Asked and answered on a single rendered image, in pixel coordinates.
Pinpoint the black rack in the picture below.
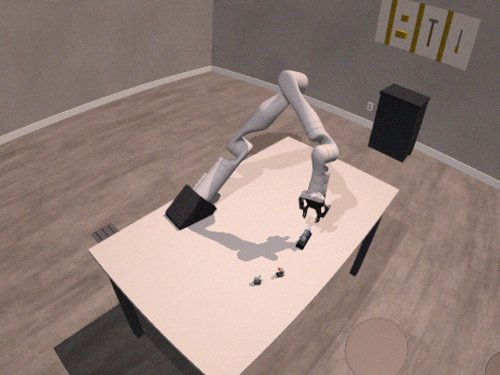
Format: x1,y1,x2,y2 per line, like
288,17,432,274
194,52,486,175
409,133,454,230
295,233,312,250

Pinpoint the clear relay with red button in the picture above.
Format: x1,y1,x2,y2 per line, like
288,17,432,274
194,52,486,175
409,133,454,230
276,266,285,277

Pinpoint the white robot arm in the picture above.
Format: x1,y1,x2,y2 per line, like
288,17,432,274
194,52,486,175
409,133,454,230
193,70,339,203

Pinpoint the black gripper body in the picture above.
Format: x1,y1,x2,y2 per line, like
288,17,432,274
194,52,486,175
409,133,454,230
305,198,325,210

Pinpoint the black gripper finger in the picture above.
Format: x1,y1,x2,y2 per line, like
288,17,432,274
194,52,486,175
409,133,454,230
299,195,312,219
315,203,331,223

